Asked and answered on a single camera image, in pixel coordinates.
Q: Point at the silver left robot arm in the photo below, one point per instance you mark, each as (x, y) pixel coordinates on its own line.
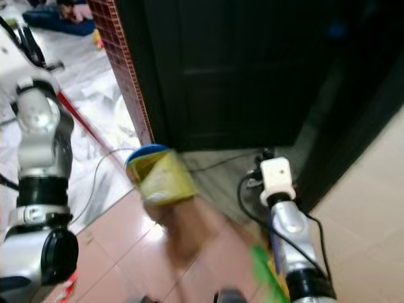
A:
(44, 145)

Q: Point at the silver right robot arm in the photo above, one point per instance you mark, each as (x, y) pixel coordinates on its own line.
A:
(293, 233)

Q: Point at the grey robot foot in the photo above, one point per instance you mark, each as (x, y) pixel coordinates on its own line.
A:
(230, 296)

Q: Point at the red and white package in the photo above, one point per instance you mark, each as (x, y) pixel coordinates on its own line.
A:
(69, 289)

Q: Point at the person sitting on floor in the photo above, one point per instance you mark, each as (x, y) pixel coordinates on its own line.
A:
(63, 16)

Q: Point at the black side door panel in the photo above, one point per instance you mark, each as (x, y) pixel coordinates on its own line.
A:
(366, 95)

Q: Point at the small yellow toy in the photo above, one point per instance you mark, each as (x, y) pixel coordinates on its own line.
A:
(96, 39)

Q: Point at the black door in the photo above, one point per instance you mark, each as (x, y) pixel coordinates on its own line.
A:
(240, 69)

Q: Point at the white plastic floor sheet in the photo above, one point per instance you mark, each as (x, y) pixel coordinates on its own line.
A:
(101, 76)

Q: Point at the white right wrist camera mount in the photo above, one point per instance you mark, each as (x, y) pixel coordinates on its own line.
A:
(278, 177)

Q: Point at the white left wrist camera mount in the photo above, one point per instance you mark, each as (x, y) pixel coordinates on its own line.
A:
(16, 60)

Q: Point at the red mosaic tile pillar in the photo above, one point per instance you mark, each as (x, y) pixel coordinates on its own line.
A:
(126, 69)

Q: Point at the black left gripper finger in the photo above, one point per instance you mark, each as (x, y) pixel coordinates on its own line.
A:
(31, 44)

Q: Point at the yellow container with blue lid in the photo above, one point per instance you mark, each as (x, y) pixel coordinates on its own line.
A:
(167, 180)

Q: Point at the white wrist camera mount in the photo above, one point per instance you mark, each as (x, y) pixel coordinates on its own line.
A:
(16, 60)
(278, 177)

